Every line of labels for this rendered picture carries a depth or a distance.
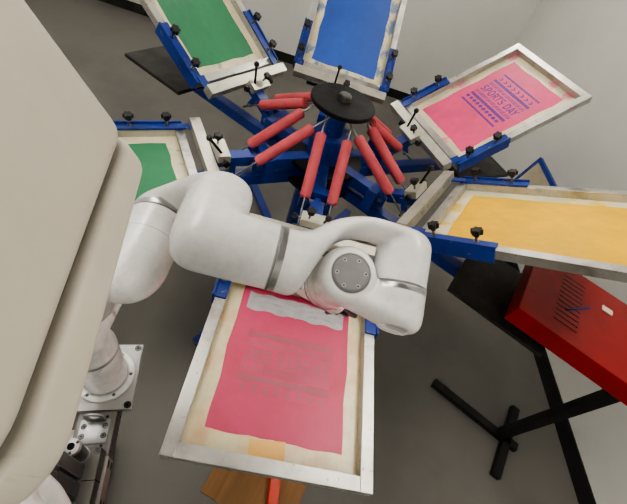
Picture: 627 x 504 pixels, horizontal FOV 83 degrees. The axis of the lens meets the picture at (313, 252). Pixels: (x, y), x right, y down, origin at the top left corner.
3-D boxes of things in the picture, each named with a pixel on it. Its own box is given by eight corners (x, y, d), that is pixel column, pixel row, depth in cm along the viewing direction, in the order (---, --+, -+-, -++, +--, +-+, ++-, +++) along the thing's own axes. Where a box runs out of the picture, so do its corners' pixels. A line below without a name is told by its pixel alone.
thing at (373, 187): (390, 241, 171) (401, 224, 162) (228, 196, 162) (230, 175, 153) (387, 146, 224) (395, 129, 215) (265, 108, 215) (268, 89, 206)
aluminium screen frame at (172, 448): (368, 495, 101) (373, 494, 98) (159, 457, 94) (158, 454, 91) (371, 275, 152) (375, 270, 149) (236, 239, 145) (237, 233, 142)
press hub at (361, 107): (309, 295, 252) (388, 130, 151) (253, 281, 247) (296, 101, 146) (315, 253, 278) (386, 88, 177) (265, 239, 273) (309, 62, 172)
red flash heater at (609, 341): (644, 340, 164) (670, 328, 155) (644, 422, 135) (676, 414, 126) (524, 260, 177) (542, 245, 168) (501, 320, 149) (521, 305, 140)
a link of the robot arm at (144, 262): (21, 250, 37) (105, 148, 49) (28, 361, 63) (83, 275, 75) (158, 299, 42) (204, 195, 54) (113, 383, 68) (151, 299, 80)
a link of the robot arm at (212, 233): (95, 293, 48) (141, 216, 57) (250, 328, 51) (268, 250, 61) (70, 210, 36) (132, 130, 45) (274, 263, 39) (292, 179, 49)
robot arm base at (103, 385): (53, 404, 79) (29, 381, 68) (70, 350, 87) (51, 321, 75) (129, 401, 83) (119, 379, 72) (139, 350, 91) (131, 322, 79)
